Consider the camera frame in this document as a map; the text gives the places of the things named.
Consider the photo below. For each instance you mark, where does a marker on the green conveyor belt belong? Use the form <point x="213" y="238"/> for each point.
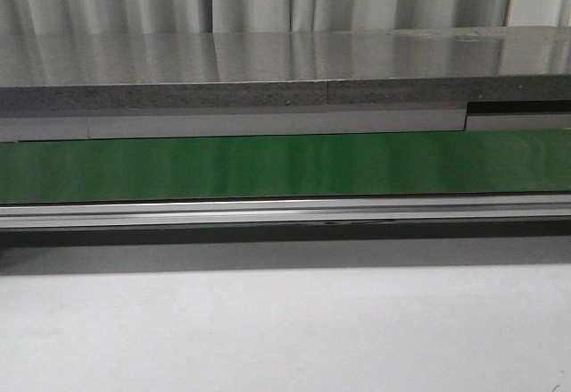
<point x="374" y="164"/>

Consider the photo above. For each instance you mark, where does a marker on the grey stone counter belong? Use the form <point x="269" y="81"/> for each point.
<point x="65" y="87"/>

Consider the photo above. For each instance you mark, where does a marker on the aluminium conveyor frame rail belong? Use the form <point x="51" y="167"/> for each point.
<point x="69" y="216"/>

